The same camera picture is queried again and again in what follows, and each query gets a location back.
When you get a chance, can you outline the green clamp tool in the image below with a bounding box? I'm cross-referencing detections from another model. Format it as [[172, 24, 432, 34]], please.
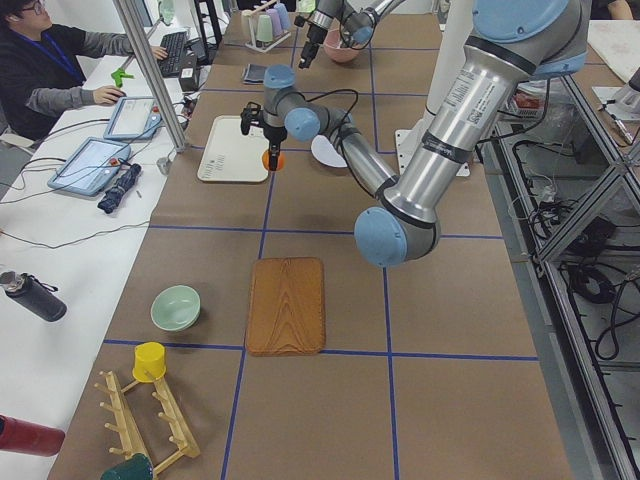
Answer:
[[111, 67, 133, 88]]

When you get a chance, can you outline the black water bottle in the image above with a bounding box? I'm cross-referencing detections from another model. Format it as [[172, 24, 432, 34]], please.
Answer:
[[1, 270, 67, 322]]

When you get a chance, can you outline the far teach pendant tablet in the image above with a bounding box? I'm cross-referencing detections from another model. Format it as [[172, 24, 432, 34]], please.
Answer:
[[103, 96, 162, 141]]

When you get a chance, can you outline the aluminium frame post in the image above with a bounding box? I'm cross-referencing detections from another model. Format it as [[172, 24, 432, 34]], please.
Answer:
[[113, 0, 187, 153]]

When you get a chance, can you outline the dark green cup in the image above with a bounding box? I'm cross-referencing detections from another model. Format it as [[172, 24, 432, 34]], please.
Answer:
[[100, 453, 154, 480]]

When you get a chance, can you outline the purple pastel cup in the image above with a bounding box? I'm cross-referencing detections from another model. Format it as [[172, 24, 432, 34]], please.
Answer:
[[266, 8, 283, 37]]

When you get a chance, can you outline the blue pastel cup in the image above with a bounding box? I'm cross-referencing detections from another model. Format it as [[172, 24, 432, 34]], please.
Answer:
[[274, 3, 291, 30]]

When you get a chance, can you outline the navy folded umbrella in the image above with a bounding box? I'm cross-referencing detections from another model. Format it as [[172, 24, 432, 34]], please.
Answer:
[[97, 164, 142, 214]]

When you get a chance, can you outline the wooden tray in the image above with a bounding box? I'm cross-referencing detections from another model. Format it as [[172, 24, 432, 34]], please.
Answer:
[[245, 257, 326, 356]]

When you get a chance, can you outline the near teach pendant tablet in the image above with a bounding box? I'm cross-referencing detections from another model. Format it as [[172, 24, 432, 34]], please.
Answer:
[[47, 137, 131, 197]]

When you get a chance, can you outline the green pastel cup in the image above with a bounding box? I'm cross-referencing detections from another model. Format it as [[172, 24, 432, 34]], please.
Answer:
[[256, 14, 273, 44]]

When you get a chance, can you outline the yellow cup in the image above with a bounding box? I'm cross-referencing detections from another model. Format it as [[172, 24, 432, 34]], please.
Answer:
[[132, 342, 167, 383]]

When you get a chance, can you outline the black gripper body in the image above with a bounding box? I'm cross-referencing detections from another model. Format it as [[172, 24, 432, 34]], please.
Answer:
[[240, 102, 286, 150], [294, 13, 330, 68]]

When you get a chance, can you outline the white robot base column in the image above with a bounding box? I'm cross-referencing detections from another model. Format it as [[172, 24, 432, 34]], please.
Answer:
[[395, 0, 474, 173]]

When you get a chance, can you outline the pink bowl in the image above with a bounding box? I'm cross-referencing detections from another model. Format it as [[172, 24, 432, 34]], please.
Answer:
[[323, 28, 360, 64]]

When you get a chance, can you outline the grey folded cloth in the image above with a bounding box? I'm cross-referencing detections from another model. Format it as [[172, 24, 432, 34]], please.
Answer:
[[242, 64, 267, 85]]

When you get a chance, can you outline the green ceramic bowl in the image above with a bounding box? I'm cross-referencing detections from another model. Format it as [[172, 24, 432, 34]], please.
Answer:
[[150, 285, 201, 332]]

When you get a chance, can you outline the black keyboard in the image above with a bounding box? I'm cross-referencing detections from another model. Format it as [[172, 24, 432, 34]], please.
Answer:
[[158, 31, 188, 78]]

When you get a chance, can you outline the red bottle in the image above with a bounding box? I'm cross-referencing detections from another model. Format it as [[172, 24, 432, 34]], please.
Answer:
[[1, 415, 66, 457]]

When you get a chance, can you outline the seated person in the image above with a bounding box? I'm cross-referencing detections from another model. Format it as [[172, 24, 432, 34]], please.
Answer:
[[0, 0, 169, 142]]

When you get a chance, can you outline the wooden cup rack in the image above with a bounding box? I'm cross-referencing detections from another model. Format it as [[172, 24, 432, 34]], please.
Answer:
[[94, 371, 201, 479]]

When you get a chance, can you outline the orange fruit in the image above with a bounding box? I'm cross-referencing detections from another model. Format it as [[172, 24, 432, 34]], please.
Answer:
[[261, 150, 286, 172]]

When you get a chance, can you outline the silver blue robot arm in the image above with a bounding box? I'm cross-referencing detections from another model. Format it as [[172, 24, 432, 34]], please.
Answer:
[[241, 0, 591, 267], [294, 0, 403, 69]]

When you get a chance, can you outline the teach pendant tablet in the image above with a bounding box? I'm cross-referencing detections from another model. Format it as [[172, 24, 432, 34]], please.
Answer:
[[47, 137, 131, 197], [103, 96, 162, 141]]

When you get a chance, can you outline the white plate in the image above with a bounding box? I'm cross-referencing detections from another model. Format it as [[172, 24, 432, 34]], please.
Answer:
[[311, 135, 347, 168]]

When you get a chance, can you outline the white wire cup rack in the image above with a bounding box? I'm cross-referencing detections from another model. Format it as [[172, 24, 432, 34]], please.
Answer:
[[241, 0, 291, 53]]

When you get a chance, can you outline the cream bear tray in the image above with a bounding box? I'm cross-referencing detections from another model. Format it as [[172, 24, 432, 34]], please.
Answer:
[[196, 115, 268, 183]]

